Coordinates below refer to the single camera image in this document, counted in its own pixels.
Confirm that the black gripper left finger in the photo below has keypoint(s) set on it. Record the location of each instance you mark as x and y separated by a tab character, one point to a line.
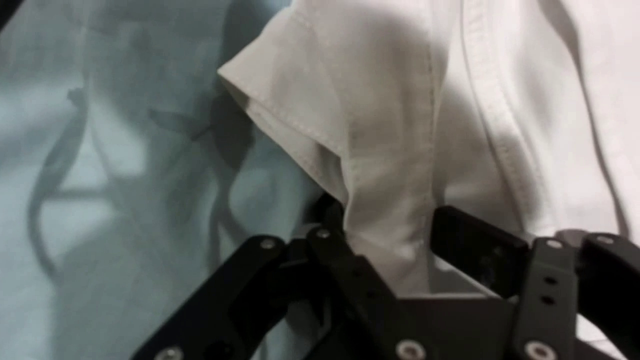
266	292

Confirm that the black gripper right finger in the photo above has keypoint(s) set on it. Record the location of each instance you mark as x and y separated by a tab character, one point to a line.
566	287

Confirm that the white cloth garment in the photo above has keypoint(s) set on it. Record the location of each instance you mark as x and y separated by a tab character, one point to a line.
432	120

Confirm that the light blue bedspread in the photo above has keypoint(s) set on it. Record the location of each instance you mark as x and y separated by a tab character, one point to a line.
120	167

